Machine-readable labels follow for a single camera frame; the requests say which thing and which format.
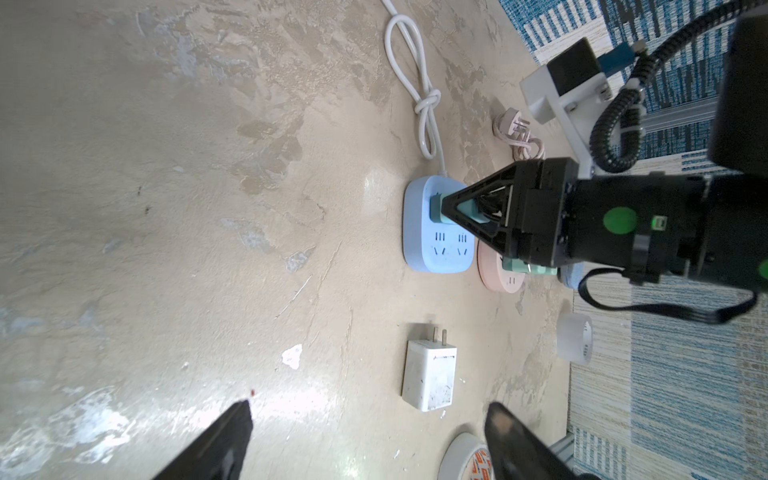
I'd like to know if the white power strip cable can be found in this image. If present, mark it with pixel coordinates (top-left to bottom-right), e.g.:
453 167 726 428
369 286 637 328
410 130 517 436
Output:
380 0 450 179

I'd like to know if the pink round power strip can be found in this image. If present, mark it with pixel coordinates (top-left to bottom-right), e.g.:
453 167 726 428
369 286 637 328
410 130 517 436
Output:
477 241 526 294

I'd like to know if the white square charger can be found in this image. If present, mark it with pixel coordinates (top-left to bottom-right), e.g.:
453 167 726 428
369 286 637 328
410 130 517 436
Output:
401 328 458 412

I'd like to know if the pink power strip cable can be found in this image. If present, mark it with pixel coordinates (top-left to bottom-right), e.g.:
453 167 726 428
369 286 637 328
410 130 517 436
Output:
493 107 547 162

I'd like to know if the blue fabric glasses case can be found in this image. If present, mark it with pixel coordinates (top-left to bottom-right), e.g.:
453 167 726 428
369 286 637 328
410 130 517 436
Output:
558 262 585 291

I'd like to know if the teal charger with black cable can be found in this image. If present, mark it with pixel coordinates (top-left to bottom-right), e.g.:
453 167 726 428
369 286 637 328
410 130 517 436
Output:
429 193 501 224

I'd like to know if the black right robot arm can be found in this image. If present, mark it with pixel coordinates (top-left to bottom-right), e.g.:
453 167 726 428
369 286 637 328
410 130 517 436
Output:
436 1 767 324

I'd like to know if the green plug adapter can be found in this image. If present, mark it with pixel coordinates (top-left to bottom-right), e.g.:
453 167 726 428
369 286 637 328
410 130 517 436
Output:
501 257 558 276

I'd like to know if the clear tape roll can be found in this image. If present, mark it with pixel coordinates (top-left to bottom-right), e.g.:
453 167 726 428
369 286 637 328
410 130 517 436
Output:
437 432 495 480

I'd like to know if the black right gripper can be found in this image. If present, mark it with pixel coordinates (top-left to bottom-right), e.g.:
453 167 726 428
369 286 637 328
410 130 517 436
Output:
441 158 708 282

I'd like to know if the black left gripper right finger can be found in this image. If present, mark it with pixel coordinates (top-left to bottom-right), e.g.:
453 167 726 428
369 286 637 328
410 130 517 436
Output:
484 402 581 480

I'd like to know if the blue square power strip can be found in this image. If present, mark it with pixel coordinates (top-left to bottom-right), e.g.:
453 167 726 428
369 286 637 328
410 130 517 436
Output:
402 175 475 274

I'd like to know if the transparent tape roll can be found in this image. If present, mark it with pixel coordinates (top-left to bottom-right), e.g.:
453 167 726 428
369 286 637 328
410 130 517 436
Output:
556 313 594 366

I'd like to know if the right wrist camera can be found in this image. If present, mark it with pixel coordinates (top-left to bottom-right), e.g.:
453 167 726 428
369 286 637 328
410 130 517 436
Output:
521 37 646 179

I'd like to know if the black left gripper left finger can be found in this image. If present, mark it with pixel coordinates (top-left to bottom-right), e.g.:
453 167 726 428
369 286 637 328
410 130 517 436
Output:
154 400 253 480

